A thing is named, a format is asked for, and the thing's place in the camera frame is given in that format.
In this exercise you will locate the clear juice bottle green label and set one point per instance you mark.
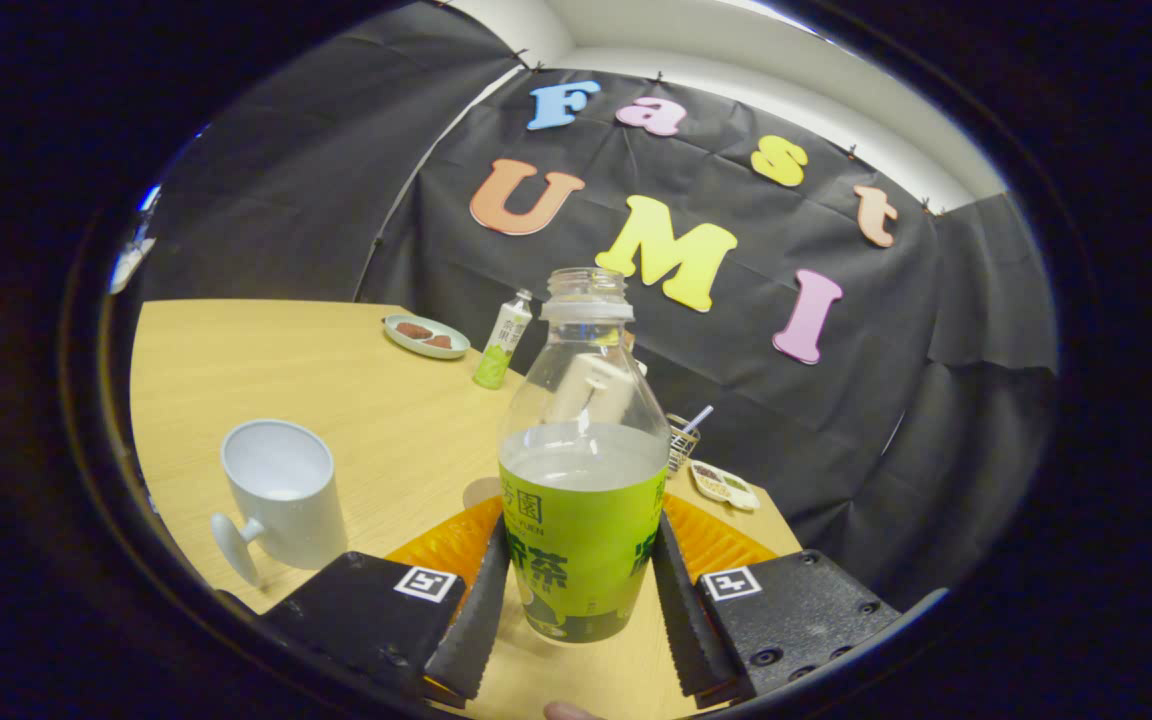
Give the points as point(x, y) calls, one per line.
point(581, 540)

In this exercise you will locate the wooden table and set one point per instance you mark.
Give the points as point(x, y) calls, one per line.
point(336, 370)

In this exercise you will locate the small capped green white bottle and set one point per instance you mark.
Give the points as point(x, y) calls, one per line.
point(498, 350)

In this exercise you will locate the pale blue cup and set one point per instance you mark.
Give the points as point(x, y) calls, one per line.
point(286, 510)

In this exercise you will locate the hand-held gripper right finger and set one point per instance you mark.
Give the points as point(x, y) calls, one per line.
point(676, 620)

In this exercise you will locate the white divided seed dish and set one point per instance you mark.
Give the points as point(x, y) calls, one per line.
point(726, 487)

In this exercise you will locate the white straw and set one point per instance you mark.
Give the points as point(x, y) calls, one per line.
point(698, 419)

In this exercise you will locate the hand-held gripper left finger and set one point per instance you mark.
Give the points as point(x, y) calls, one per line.
point(481, 620)

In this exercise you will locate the brown cookie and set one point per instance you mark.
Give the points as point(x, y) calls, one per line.
point(438, 342)
point(414, 330)

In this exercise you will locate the pale green plate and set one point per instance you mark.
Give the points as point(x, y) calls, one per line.
point(416, 345)

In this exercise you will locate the distant cluttered desk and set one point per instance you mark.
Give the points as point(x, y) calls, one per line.
point(131, 255)

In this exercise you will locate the round brown coaster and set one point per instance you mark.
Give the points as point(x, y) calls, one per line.
point(481, 492)

